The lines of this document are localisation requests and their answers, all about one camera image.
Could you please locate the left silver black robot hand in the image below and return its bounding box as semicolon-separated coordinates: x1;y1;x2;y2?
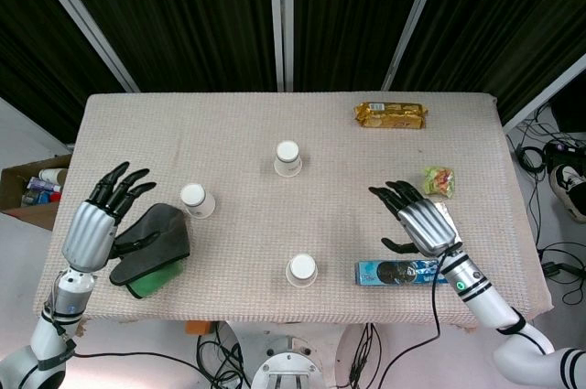
61;161;161;272

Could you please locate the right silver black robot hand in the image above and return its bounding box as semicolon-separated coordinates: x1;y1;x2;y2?
368;180;461;258

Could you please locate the white paper cup blue stripe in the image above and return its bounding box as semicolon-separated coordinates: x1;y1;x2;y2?
179;183;216;220
273;140;304;178
285;254;319;288

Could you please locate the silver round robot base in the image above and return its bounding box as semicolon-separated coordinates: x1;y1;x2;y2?
250;351;324;389

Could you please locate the gold flat box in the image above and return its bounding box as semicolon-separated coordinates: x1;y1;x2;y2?
429;200;455;226

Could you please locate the green candy bag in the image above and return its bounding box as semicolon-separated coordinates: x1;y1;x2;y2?
421;166;458;200

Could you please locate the brown cardboard box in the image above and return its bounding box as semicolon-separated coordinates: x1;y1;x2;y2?
0;154;73;231

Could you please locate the blue cookie box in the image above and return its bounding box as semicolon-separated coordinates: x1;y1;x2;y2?
355;259;452;287

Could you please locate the purple tube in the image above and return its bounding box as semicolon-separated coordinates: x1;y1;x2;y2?
26;177;63;194

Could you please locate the white cylinder bottle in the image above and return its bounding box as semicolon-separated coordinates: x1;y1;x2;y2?
38;167;70;184

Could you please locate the grey green folded cloth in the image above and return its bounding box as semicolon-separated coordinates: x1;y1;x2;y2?
108;203;191;300

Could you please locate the gold biscuit packet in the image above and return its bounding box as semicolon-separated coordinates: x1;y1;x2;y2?
353;102;430;131

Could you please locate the beige woven tablecloth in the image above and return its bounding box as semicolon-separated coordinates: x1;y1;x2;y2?
32;92;553;330

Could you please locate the white black sneaker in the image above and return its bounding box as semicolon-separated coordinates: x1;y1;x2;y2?
548;163;586;224

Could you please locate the orange small object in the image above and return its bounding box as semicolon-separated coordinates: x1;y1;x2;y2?
184;320;212;340

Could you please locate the black electronic device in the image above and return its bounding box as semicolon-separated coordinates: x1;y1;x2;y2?
543;140;586;167

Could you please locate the black right hand cable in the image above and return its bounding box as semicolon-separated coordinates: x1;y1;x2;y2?
365;242;463;389

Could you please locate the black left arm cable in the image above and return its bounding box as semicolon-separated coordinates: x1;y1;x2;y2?
43;269;216;385

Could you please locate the black floor cable bundle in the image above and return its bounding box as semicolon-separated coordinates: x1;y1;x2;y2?
348;322;385;389
195;322;252;389

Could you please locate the grey partition frame post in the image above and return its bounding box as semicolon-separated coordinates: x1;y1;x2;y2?
267;0;296;92
22;0;141;93
501;54;586;130
380;0;452;92

